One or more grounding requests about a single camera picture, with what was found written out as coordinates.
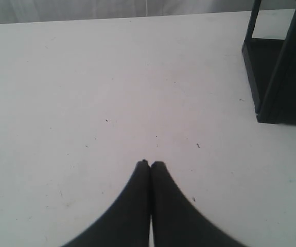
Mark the white backdrop curtain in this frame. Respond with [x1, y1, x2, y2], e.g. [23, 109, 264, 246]
[0, 0, 296, 26]

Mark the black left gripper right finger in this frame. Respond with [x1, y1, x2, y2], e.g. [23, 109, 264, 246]
[150, 161, 243, 246]

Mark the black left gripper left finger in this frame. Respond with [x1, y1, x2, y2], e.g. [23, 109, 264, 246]
[65, 160, 151, 246]

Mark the black metal rack stand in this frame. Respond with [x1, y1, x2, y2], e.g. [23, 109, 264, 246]
[242, 1, 296, 126]

